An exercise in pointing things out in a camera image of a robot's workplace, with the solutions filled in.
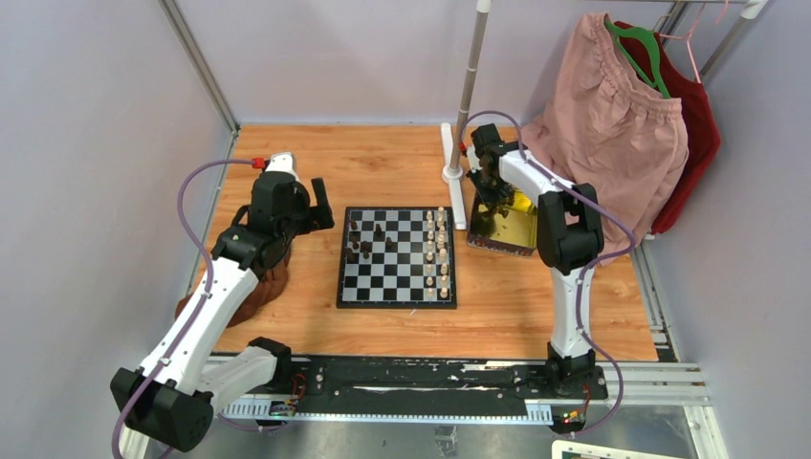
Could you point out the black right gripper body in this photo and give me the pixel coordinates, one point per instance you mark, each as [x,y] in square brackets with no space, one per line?
[492,189]

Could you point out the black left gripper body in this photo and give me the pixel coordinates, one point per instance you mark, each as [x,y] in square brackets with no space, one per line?
[299,220]

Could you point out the black white chess board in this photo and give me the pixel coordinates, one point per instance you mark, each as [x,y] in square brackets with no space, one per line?
[396,279]

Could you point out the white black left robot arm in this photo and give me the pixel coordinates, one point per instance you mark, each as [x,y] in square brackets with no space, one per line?
[170,397]

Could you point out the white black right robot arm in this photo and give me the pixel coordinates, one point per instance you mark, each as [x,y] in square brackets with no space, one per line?
[569,239]

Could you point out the gold tin box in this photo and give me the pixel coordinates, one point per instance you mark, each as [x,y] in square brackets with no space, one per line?
[509,228]

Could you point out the brown cloth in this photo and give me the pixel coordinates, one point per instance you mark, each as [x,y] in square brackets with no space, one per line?
[269,287]

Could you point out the pink garment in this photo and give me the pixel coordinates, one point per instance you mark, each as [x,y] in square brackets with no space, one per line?
[603,126]

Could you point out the white clothes rack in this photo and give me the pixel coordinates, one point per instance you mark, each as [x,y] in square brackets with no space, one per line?
[452,173]

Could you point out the red garment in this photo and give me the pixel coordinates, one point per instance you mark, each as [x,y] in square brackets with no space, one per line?
[690,126]

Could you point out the pink clothes hanger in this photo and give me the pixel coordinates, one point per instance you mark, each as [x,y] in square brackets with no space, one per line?
[688,28]

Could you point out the white tablet corner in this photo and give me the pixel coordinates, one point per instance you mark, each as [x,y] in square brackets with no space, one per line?
[562,449]

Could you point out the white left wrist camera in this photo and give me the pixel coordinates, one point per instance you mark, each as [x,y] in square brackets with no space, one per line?
[279,168]

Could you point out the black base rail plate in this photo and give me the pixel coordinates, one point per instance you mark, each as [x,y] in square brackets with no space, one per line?
[414,389]

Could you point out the aluminium frame post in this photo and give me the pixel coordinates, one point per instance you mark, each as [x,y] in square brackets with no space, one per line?
[177,21]

